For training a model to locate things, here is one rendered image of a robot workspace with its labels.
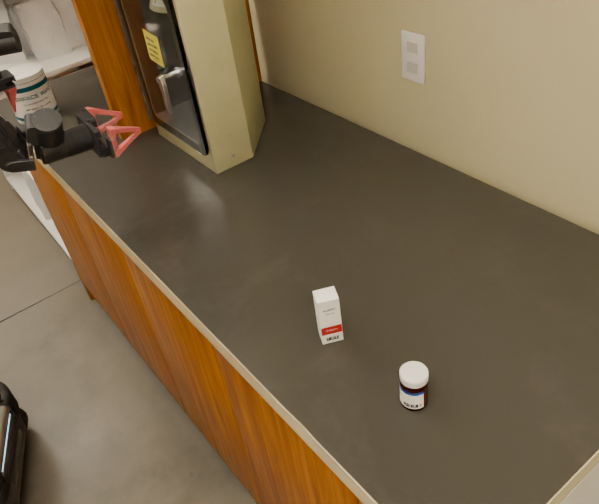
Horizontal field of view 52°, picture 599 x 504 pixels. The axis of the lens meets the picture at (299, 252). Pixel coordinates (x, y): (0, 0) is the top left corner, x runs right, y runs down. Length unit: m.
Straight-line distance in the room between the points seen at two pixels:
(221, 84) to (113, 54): 0.38
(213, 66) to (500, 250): 0.75
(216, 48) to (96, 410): 1.42
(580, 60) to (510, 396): 0.61
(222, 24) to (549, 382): 0.99
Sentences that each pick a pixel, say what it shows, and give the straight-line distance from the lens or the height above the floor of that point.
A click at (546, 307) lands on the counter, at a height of 0.94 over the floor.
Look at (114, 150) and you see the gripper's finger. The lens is 1.37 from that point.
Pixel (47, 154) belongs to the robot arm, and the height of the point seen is 1.16.
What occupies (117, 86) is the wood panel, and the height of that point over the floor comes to 1.09.
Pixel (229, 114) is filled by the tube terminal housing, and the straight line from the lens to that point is 1.52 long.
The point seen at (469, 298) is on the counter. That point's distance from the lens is 1.14.
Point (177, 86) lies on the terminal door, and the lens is 1.52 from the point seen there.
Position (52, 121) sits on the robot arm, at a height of 1.23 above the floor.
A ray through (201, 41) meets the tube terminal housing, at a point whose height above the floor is 1.27.
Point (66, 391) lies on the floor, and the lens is 2.50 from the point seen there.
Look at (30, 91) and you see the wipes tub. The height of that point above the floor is 1.04.
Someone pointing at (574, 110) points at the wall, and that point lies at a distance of 1.28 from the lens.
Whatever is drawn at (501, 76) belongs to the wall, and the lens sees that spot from 1.35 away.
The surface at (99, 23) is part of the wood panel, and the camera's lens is 1.74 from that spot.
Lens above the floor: 1.73
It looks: 39 degrees down
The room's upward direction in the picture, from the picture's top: 9 degrees counter-clockwise
